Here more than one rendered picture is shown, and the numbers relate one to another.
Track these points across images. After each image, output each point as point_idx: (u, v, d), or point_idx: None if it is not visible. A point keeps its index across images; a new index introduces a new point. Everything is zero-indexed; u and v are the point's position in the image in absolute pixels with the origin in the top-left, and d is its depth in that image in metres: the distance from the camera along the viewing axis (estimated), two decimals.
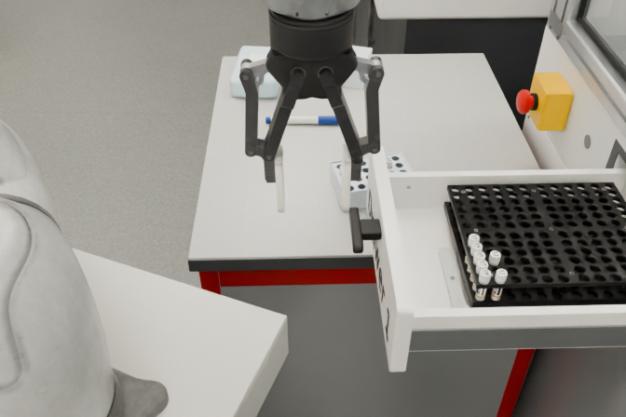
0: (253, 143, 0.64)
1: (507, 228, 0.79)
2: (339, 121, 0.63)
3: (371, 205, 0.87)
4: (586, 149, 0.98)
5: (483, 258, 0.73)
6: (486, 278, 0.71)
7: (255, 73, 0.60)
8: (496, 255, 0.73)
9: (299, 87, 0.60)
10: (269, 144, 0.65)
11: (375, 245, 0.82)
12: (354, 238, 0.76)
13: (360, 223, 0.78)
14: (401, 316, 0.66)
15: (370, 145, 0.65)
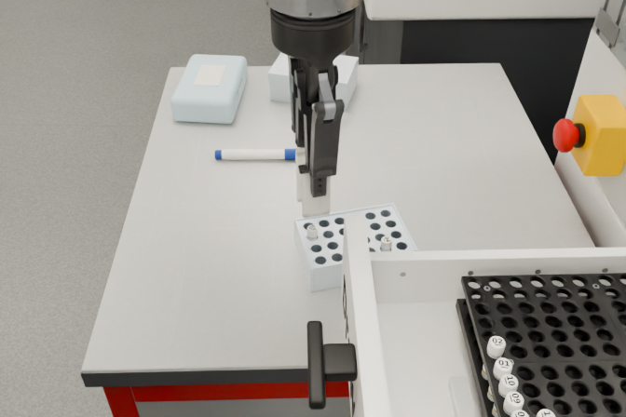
0: (292, 119, 0.68)
1: (560, 358, 0.49)
2: (304, 126, 0.63)
3: (346, 303, 0.57)
4: None
5: None
6: None
7: None
8: None
9: (291, 73, 0.61)
10: (295, 128, 0.67)
11: None
12: (311, 383, 0.46)
13: (321, 353, 0.48)
14: None
15: (310, 166, 0.63)
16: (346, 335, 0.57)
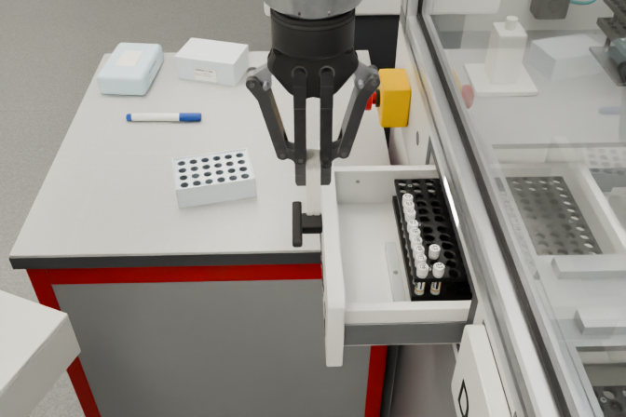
0: (282, 146, 0.65)
1: (450, 221, 0.78)
2: (321, 123, 0.63)
3: None
4: (416, 145, 0.97)
5: (422, 251, 0.73)
6: (423, 272, 0.70)
7: (261, 78, 0.61)
8: (435, 248, 0.73)
9: (304, 86, 0.60)
10: (296, 148, 0.65)
11: (320, 239, 0.82)
12: (293, 232, 0.75)
13: (300, 217, 0.77)
14: (332, 309, 0.65)
15: (341, 149, 0.65)
16: None
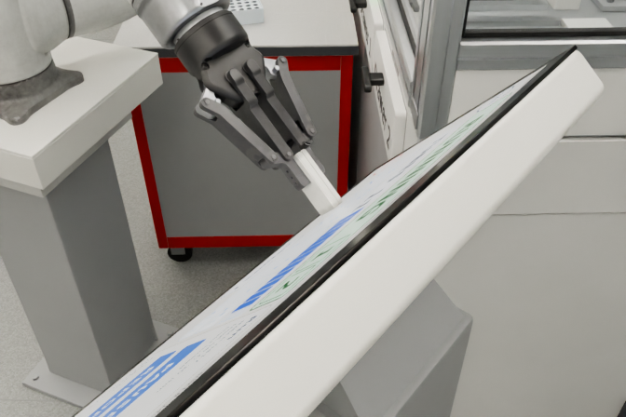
0: (266, 148, 0.66)
1: None
2: (277, 111, 0.69)
3: None
4: None
5: None
6: None
7: (209, 100, 0.66)
8: None
9: (242, 78, 0.67)
10: (278, 143, 0.67)
11: (364, 20, 1.39)
12: (351, 5, 1.33)
13: None
14: (375, 27, 1.23)
15: (306, 127, 0.70)
16: (361, 16, 1.44)
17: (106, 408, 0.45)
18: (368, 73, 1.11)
